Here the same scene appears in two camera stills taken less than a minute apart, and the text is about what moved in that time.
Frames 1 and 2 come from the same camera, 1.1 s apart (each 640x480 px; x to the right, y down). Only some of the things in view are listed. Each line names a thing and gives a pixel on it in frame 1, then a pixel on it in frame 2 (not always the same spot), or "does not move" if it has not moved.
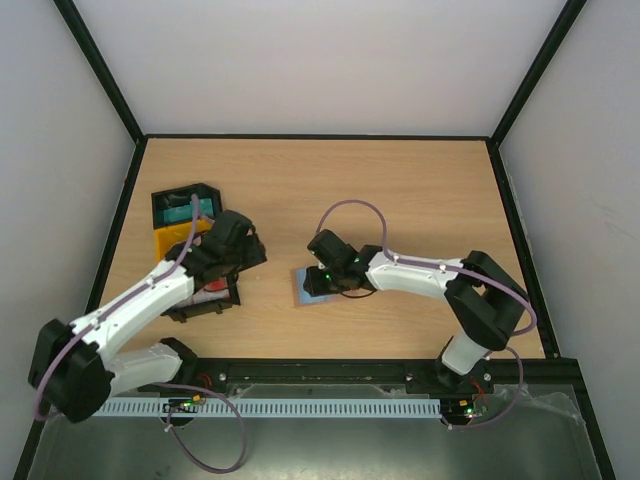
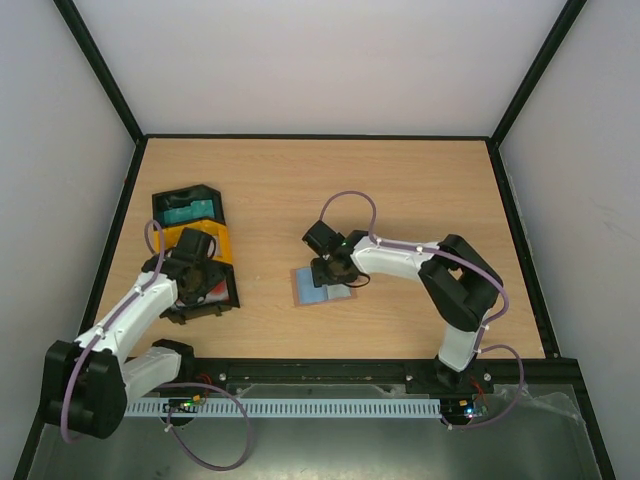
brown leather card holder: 302,297 does not move
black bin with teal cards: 174,206 does not move
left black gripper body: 241,262 → 206,282
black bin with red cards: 216,294 does not move
